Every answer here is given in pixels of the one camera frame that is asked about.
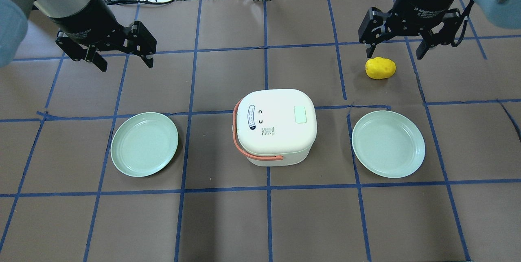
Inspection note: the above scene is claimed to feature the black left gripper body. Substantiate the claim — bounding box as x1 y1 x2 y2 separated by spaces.
50 0 134 56

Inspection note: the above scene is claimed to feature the left green plate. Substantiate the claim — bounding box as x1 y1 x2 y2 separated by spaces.
110 112 179 177

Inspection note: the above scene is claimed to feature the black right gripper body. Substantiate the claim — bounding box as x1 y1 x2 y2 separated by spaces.
387 0 473 38

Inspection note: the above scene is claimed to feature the white rice cooker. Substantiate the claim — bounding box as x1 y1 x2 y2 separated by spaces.
232 88 317 167

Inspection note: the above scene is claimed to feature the right green plate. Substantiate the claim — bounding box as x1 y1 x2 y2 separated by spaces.
352 110 426 179

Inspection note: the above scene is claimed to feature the green plate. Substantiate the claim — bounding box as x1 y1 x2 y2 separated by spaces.
110 112 179 177
352 110 426 179

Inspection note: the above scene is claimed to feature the yellow toy potato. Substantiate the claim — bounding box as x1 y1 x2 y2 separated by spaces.
365 57 397 80

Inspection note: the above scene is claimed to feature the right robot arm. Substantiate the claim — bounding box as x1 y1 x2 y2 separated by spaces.
358 0 521 59

